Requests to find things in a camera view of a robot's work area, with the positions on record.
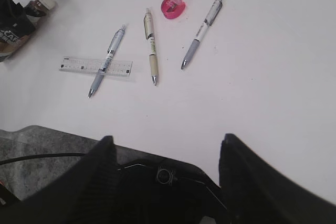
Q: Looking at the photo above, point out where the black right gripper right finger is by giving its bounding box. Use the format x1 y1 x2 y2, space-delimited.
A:
219 133 335 223

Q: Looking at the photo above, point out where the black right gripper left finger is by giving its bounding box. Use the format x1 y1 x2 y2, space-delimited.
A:
1 136 117 223

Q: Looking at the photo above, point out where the brown Nescafe coffee bottle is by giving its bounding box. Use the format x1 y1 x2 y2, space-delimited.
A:
1 0 56 62

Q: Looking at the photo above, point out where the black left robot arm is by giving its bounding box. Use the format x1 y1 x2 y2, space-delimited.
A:
1 0 36 45

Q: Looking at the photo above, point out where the blue grip ballpoint pen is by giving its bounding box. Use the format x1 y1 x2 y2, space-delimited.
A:
88 24 126 98

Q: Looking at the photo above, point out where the cream grip ballpoint pen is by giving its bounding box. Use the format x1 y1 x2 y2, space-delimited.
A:
143 8 159 86

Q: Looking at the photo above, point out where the grey grip ballpoint pen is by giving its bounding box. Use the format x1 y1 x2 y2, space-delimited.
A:
181 0 223 70

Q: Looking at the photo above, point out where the pink pencil sharpener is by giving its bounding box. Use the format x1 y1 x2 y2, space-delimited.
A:
161 0 186 19

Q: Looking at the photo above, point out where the clear plastic ruler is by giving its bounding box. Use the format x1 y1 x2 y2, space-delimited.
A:
59 57 133 77

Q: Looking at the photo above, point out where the black cable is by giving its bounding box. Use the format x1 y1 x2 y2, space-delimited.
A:
0 152 87 166

